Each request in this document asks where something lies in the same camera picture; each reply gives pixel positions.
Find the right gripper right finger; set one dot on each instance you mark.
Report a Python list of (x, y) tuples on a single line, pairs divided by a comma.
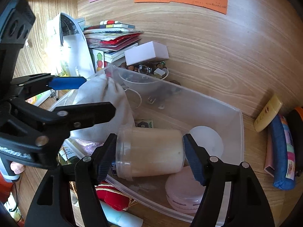
[(247, 205)]

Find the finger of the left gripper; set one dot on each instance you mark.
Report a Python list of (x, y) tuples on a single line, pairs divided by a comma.
[(80, 116), (66, 83)]

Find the navy Max staples box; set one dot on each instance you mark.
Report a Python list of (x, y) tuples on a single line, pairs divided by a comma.
[(113, 168)]

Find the red velvet pouch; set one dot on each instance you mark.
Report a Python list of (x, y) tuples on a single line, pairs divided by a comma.
[(108, 194)]

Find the dark green glass bottle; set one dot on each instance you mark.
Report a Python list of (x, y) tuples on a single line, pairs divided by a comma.
[(66, 156)]

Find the clear jar of cotton pads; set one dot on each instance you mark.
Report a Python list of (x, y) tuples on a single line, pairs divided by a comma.
[(144, 152)]

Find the green flower acrylic block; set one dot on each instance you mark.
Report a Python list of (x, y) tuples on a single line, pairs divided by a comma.
[(144, 123)]

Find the teal tube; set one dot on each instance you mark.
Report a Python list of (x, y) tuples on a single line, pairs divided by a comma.
[(121, 218)]

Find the person's left hand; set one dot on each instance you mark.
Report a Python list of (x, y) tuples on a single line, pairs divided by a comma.
[(17, 168)]

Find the orange green lotion bottle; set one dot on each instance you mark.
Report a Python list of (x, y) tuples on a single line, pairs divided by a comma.
[(39, 99)]

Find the white paper sheets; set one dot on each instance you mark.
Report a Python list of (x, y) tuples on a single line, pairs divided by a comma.
[(67, 51)]

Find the fruit sticker sheet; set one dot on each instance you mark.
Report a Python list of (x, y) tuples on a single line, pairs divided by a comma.
[(99, 60)]

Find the pink round cosmetic jar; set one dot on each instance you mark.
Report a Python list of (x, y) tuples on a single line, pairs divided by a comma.
[(183, 192)]

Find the stack of books and cards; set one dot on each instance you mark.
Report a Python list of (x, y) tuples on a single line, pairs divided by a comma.
[(113, 40)]

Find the blue patterned pencil case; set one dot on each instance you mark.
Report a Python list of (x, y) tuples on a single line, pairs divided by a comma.
[(280, 156)]

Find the red white correction pen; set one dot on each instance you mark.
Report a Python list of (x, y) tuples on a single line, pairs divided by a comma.
[(109, 22)]

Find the white round lid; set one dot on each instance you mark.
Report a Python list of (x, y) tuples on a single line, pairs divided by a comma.
[(209, 139)]

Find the white bowl of trinkets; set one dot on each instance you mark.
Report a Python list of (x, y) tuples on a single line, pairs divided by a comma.
[(143, 84)]

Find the small white cardboard box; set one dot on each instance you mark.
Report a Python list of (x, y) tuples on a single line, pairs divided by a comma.
[(147, 52)]

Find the small yellow lotion bottle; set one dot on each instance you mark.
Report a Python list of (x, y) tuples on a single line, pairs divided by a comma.
[(268, 113)]

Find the black orange round case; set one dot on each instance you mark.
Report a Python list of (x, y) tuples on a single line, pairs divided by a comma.
[(295, 124)]

